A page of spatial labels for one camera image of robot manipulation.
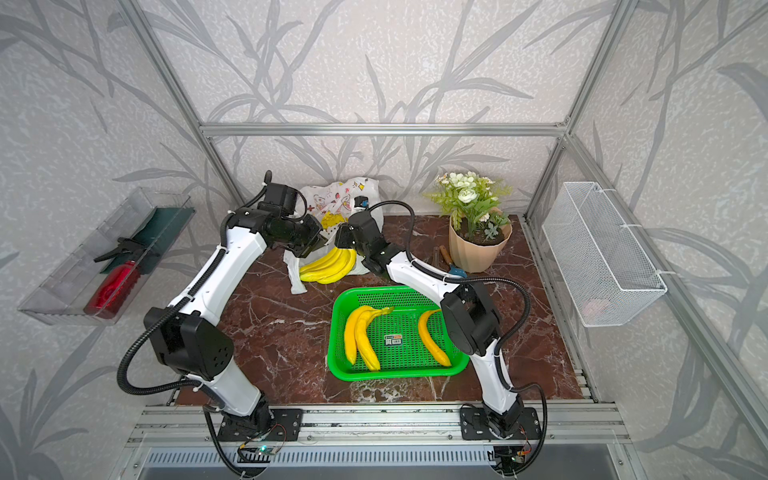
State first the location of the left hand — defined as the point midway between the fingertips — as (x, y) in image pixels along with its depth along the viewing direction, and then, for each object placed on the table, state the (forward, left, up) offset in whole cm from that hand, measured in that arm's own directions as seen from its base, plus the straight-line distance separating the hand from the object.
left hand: (333, 237), depth 81 cm
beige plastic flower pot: (+2, -42, -11) cm, 43 cm away
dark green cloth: (-8, +37, +10) cm, 39 cm away
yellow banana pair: (-21, -6, -19) cm, 29 cm away
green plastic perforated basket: (-17, -13, -24) cm, 32 cm away
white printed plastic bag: (+16, +3, -3) cm, 17 cm away
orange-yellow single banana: (-17, -25, -21) cm, 37 cm away
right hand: (+7, 0, -2) cm, 7 cm away
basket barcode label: (-20, -17, -24) cm, 35 cm away
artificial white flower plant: (+10, -38, +4) cm, 39 cm away
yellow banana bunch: (-4, +2, -8) cm, 10 cm away
